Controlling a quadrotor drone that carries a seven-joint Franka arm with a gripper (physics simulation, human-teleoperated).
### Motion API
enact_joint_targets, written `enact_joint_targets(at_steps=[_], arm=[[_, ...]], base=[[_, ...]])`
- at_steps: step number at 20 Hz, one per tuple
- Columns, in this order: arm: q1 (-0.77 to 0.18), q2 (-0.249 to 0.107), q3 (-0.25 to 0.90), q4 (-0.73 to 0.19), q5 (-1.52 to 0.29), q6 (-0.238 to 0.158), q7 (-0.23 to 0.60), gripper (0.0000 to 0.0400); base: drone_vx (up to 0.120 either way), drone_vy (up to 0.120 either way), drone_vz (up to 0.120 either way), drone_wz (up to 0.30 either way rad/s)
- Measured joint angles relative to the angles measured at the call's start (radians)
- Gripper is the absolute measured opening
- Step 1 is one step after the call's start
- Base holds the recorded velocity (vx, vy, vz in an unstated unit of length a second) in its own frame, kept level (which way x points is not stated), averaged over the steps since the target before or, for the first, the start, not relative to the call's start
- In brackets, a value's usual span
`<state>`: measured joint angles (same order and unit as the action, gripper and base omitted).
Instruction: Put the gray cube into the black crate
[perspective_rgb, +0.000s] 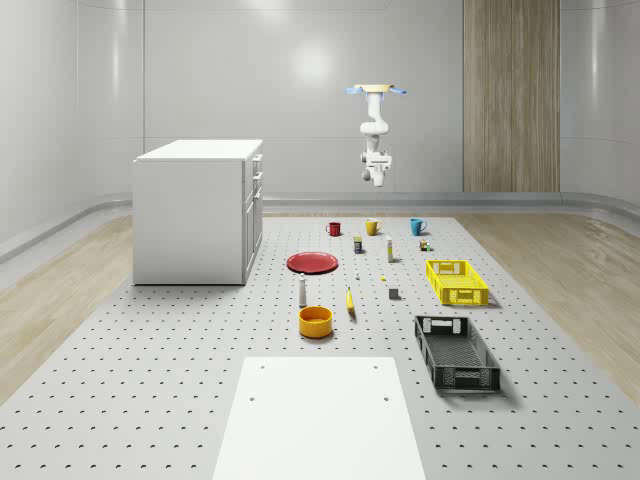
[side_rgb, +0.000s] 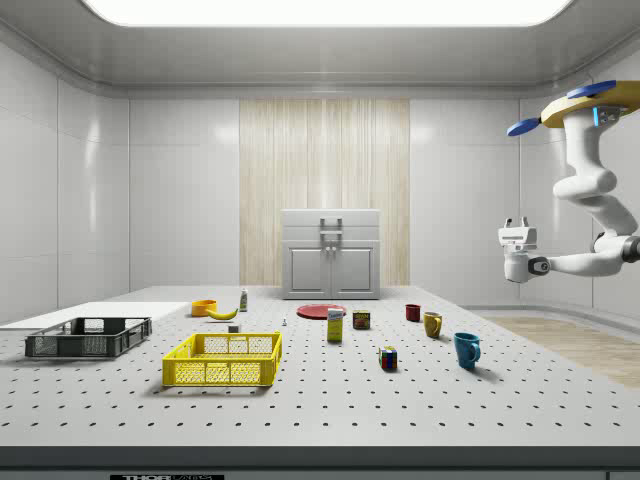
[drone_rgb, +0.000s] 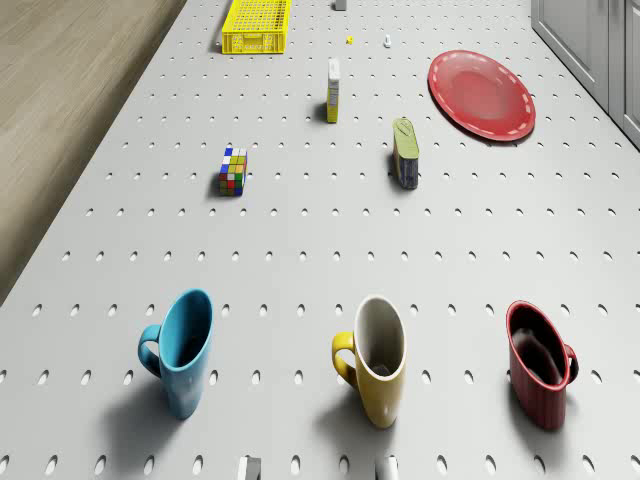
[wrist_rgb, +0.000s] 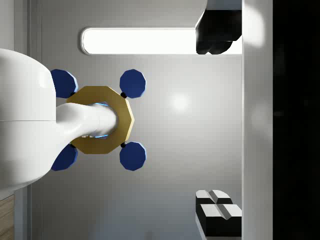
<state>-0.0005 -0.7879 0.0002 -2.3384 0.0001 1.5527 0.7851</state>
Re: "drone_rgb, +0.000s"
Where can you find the grey cube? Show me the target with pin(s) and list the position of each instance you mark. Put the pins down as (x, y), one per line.
(340, 4)

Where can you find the puzzle cube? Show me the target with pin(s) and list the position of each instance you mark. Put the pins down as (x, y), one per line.
(233, 172)

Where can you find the flat-sided can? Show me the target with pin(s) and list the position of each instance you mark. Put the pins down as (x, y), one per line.
(406, 155)

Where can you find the yellow mug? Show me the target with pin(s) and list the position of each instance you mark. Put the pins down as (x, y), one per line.
(382, 370)

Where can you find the white and yellow box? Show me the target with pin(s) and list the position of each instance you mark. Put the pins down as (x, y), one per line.
(333, 92)

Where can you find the blue mug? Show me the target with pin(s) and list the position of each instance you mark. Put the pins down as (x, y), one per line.
(186, 350)

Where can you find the red plate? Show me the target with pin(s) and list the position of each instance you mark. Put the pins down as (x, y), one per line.
(480, 95)

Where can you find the yellow basket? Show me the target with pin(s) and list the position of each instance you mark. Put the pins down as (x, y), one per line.
(255, 25)

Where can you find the red mug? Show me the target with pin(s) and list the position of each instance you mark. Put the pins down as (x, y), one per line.
(537, 365)

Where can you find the white cabinet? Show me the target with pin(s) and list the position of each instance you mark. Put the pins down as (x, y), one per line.
(590, 45)

